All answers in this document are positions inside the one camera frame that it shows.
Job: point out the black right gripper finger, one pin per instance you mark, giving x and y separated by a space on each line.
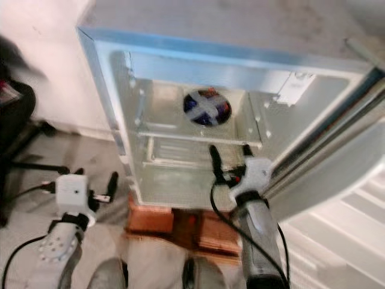
248 155
216 164

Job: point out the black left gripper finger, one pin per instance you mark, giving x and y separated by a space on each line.
113 185
79 173

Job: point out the film-wrapped plate of purple food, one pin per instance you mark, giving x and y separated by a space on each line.
207 108

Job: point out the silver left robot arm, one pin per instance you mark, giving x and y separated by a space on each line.
57 253

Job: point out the clear fridge shelf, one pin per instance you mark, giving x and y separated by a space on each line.
180 137

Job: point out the clear fridge crisper drawer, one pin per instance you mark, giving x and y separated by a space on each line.
174 183

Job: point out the white fridge thermostat box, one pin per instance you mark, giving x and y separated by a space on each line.
296 89

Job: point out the white fridge door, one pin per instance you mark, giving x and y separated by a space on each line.
337 180

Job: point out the white fridge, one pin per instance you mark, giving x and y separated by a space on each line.
216 24

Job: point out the grey left robot leg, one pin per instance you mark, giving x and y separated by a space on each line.
109 276

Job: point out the grey robot leg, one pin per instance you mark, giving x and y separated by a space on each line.
109 276
210 276

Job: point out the black office chair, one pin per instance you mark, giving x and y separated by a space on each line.
17 120

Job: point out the grey right robot leg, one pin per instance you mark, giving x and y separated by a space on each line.
210 276

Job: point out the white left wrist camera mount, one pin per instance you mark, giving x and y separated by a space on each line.
72 192

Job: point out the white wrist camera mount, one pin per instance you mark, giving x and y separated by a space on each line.
72 192
257 174

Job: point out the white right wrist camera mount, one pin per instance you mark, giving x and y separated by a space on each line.
257 174

